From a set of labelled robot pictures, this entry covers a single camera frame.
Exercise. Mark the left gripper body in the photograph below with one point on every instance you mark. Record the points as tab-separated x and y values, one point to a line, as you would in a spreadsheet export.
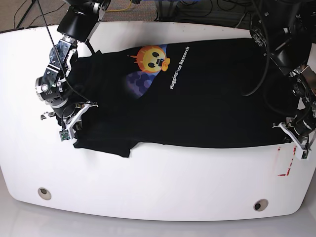
301	130

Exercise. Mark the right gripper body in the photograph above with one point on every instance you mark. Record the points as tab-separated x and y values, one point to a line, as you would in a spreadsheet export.
67	112

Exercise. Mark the black t-shirt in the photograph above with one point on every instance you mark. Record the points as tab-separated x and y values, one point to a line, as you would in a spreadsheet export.
206	94

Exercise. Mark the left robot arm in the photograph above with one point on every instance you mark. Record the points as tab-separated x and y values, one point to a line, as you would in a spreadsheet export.
285	29

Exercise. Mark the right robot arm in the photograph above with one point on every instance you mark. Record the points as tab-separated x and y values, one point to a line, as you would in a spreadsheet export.
78	25

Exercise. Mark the red tape rectangle marking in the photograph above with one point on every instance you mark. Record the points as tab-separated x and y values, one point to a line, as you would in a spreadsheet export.
284	160

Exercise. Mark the left table grommet hole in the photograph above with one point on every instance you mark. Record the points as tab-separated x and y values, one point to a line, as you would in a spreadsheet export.
44	193

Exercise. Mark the table grommet hole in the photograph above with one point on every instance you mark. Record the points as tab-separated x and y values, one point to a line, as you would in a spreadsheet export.
44	193
260	205

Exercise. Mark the right table grommet hole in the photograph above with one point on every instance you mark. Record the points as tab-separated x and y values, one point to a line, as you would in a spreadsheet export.
260	205

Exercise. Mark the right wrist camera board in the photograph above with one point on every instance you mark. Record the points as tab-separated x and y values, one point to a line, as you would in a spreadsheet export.
64	135

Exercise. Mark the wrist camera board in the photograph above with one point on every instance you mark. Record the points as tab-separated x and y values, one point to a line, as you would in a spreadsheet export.
64	135
305	154

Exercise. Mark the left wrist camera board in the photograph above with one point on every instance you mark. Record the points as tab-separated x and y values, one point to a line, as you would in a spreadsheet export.
305	154

